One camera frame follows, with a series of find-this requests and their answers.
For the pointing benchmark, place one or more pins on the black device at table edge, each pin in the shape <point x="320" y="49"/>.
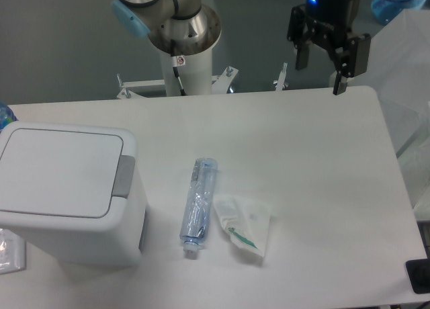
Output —
<point x="418" y="272"/>

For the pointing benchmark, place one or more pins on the crushed clear plastic bottle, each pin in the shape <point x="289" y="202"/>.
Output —
<point x="196" y="215"/>

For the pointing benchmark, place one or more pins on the white push-lid trash can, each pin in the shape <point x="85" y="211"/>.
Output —
<point x="74" y="191"/>

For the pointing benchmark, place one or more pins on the blue bottle at left edge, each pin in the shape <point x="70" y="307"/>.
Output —
<point x="7" y="116"/>

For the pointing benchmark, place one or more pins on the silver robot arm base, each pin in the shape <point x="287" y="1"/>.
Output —
<point x="176" y="27"/>

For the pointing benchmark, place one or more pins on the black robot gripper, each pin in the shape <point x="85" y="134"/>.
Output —
<point x="328" y="25"/>

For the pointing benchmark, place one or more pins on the blue water jug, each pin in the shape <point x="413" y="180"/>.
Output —
<point x="385" y="11"/>

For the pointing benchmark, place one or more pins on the crumpled white plastic wrapper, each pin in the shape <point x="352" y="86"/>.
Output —
<point x="246" y="221"/>

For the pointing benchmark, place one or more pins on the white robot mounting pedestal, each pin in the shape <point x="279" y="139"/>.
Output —
<point x="185" y="75"/>

